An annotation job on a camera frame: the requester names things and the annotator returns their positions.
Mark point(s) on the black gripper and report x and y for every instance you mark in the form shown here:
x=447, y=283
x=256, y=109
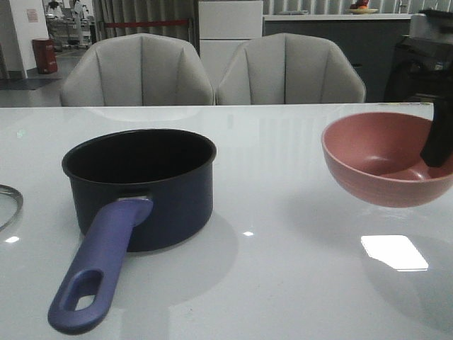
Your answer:
x=426, y=73

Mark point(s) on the fruit plate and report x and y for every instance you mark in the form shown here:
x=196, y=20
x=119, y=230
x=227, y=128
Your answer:
x=360, y=7

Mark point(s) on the pink bowl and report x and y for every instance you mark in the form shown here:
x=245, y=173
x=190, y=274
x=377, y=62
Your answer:
x=375, y=157

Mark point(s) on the blue saucepan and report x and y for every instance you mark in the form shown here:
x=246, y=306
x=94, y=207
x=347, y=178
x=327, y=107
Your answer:
x=133, y=191

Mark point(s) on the glass lid with blue knob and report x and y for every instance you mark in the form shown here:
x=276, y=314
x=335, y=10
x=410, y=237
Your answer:
x=11, y=205

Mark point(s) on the dark grey counter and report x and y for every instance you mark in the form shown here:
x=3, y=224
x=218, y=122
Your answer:
x=368, y=40

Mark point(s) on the grey chair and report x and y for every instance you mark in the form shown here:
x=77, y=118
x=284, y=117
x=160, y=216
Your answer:
x=138, y=70
x=287, y=68

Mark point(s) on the right grey chair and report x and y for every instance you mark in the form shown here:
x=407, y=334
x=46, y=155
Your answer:
x=287, y=68

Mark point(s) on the black appliance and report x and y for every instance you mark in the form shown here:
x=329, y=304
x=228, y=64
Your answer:
x=396, y=78

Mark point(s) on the left grey chair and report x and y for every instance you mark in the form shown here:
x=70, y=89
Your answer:
x=138, y=70

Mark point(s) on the white cabinet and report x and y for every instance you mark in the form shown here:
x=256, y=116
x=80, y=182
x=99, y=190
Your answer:
x=223, y=26

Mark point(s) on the red bin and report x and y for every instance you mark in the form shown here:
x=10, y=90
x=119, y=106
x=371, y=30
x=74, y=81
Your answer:
x=44, y=53

